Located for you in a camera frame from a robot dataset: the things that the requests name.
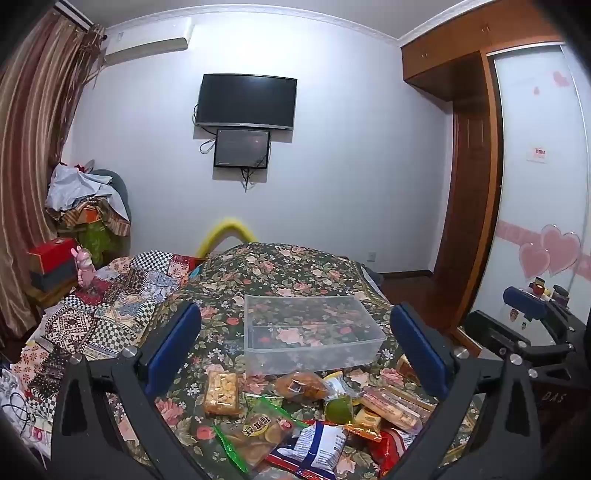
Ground small orange snack packet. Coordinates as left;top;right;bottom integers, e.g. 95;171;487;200
344;406;384;441

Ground small wall monitor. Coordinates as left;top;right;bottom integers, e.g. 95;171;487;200
213;128;271;169

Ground wooden wardrobe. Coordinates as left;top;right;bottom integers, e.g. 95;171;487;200
401;11;566;330

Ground brown bun packet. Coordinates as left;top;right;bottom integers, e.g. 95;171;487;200
272;370;329;407

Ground pile of clothes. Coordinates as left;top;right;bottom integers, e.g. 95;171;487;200
45;159;134;268

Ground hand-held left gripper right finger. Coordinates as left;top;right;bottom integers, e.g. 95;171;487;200
383;303;544;480

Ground red box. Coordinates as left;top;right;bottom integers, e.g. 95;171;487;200
27;237;79;275

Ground white air conditioner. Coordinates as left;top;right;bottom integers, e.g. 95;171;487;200
102;23;195;70

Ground white sliding door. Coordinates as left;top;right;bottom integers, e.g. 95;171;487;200
457;41;591;333

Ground large wall television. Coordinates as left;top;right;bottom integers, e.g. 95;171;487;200
194;72;298;131

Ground green jelly cup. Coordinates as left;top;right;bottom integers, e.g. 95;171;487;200
322;371;363;426

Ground yellow foam tube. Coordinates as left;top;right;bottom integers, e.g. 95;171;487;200
196;217;259;258

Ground pink wafer packet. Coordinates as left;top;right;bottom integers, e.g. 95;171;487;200
359;385;437;432

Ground green-edged chip packet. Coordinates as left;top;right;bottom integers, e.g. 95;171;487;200
213;396;308;476

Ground pink rabbit toy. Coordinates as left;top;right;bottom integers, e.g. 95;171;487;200
69;246;96;288

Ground red snack packet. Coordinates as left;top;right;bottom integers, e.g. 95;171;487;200
376;427;419;480

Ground pink heart sticker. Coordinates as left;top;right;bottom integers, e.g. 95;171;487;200
519;224;583;280

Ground grey box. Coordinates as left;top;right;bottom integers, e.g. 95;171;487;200
28;267;79;294

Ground striped brown curtain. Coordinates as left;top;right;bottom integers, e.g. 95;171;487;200
0;7;108;324

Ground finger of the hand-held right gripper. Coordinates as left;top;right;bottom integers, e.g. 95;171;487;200
503;286;578;347
463;311;571;370

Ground patchwork quilt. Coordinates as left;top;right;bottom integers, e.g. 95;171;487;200
9;249;199;416

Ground floral blanket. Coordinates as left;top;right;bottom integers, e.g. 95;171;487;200
134;241;481;480

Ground blue and white snack packet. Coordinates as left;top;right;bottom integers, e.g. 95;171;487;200
265;420;349;480

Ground clear plastic storage box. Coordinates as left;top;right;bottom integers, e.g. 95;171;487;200
243;294;387;377

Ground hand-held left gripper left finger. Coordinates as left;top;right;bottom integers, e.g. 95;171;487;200
50;302;205;480

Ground orange cracker packet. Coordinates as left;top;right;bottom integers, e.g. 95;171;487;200
203;370;243;417

